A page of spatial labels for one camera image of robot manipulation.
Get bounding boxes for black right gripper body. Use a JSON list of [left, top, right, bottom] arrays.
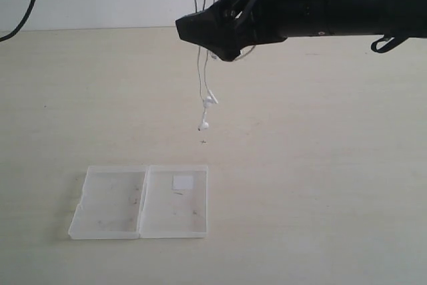
[[230, 0, 329, 47]]

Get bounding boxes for white wired earphones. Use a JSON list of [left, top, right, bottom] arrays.
[[188, 0, 258, 132]]

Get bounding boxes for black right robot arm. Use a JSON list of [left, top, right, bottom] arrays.
[[175, 0, 426, 61]]

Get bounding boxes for white paper label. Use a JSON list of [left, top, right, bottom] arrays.
[[172, 175, 194, 190]]

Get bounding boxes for clear plastic hinged storage box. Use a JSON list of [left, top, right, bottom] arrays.
[[68, 165, 208, 240]]

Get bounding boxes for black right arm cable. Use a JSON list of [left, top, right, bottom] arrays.
[[370, 33, 414, 54]]

